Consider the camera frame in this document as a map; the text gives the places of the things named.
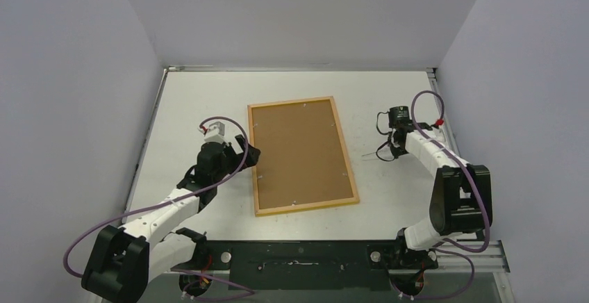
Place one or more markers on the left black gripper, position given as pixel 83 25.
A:
pixel 251 158

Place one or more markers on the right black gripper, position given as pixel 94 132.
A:
pixel 394 143

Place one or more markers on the yellow wooden photo frame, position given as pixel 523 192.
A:
pixel 304 162

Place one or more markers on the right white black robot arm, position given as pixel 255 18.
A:
pixel 461 201

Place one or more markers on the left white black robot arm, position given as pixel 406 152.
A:
pixel 125 259

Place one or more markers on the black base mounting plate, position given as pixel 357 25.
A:
pixel 312 264

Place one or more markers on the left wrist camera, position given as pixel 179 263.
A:
pixel 215 133

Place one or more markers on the aluminium rail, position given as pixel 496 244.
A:
pixel 493 259

